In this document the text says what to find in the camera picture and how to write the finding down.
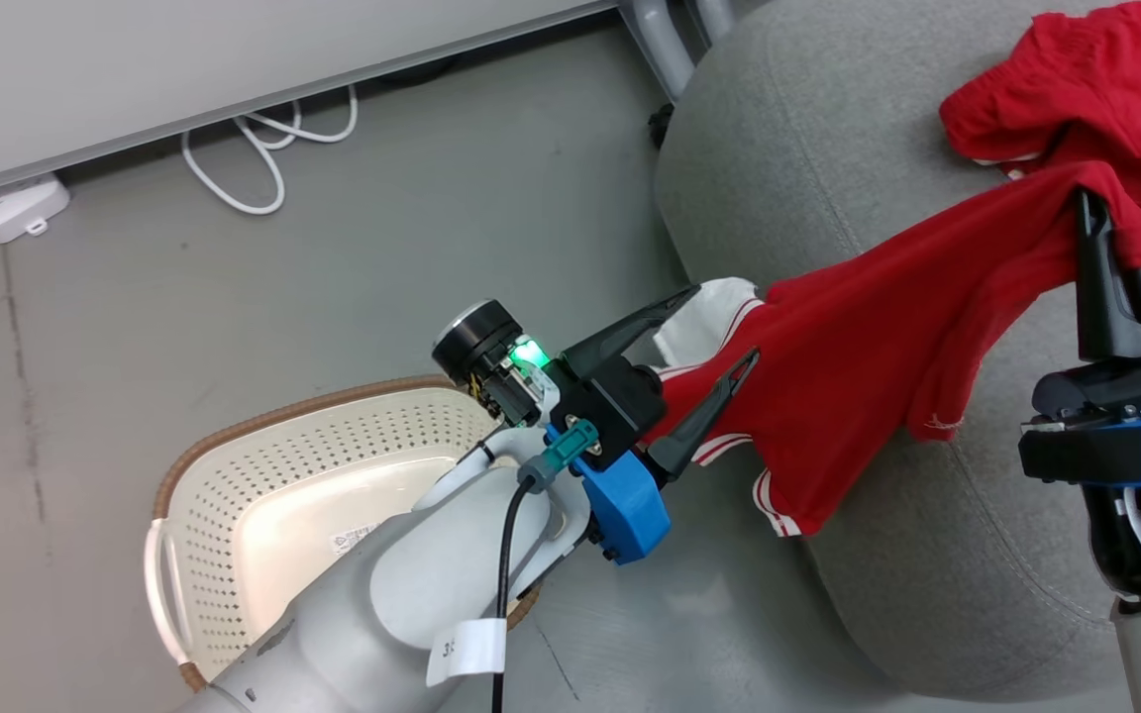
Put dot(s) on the cream perforated laundry basket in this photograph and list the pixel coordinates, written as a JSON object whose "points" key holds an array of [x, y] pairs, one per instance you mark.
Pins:
{"points": [[273, 495]]}

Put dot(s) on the small black caster by sofa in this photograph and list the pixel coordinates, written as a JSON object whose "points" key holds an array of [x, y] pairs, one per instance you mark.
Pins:
{"points": [[661, 124]]}

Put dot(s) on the grey narrow partition leg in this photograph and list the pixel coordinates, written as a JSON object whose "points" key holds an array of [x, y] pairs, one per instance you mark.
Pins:
{"points": [[714, 15]]}

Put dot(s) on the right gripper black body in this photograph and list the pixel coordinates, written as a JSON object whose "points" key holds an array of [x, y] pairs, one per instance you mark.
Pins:
{"points": [[1115, 391]]}

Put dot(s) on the white power strip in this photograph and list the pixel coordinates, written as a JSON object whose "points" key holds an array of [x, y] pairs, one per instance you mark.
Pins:
{"points": [[14, 208]]}

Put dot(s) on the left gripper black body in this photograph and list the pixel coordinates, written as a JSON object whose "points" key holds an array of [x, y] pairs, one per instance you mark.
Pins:
{"points": [[605, 401]]}

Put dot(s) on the blue left gripper camera mount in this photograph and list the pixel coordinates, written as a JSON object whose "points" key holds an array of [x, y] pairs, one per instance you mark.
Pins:
{"points": [[625, 510]]}

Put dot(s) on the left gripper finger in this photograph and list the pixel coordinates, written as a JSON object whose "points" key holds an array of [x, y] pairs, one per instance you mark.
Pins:
{"points": [[625, 332], [704, 416]]}

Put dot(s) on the red and white sports garment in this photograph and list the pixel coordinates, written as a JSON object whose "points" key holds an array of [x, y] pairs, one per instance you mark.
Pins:
{"points": [[878, 337]]}

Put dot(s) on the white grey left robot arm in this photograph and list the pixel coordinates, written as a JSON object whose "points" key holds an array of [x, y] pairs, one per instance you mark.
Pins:
{"points": [[372, 604]]}

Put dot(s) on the grey partition leg beside sofa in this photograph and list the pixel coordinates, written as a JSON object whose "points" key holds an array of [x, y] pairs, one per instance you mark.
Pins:
{"points": [[660, 45]]}

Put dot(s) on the wide white partition panel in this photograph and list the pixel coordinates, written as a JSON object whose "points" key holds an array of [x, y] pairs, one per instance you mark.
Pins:
{"points": [[184, 59]]}

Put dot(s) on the grey fabric sofa seat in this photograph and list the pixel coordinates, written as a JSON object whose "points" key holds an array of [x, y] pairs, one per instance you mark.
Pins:
{"points": [[808, 129]]}

